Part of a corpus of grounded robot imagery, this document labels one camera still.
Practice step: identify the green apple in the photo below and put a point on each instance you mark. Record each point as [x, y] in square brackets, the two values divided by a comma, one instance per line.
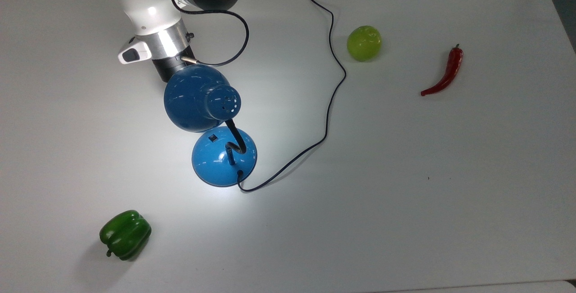
[363, 44]

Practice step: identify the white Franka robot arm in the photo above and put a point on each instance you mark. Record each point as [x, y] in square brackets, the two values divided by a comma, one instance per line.
[144, 0]

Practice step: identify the green bell pepper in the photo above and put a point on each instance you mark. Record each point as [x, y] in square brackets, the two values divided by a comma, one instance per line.
[126, 234]

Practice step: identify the blue desk lamp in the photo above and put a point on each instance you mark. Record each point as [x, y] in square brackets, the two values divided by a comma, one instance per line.
[202, 99]

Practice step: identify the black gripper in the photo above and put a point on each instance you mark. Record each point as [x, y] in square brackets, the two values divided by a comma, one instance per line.
[164, 69]

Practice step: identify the red chili pepper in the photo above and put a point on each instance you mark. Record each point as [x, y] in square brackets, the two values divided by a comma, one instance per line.
[452, 69]

